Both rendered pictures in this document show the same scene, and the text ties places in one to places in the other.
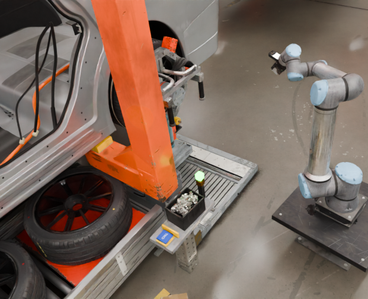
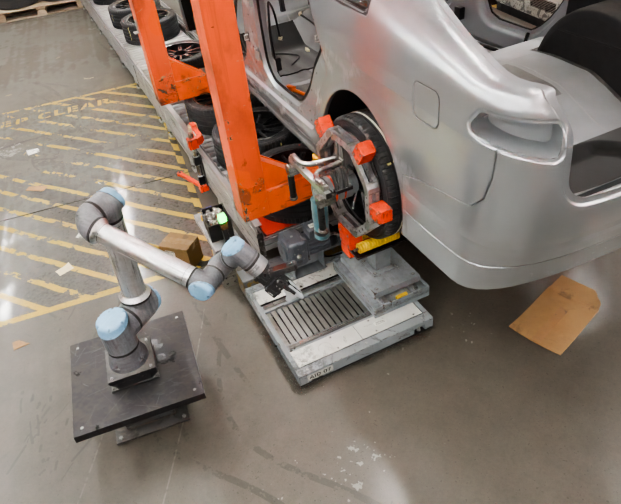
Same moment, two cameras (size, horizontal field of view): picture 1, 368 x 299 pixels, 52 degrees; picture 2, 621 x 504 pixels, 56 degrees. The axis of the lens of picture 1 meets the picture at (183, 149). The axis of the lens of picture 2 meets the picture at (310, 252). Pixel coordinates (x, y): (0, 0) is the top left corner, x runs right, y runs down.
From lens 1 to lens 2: 388 cm
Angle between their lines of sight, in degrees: 81
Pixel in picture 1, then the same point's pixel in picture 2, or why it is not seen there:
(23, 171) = (278, 98)
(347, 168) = (113, 318)
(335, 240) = not seen: hidden behind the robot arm
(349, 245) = (96, 347)
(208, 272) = not seen: hidden behind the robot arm
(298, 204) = (171, 337)
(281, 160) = (300, 426)
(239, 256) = (204, 317)
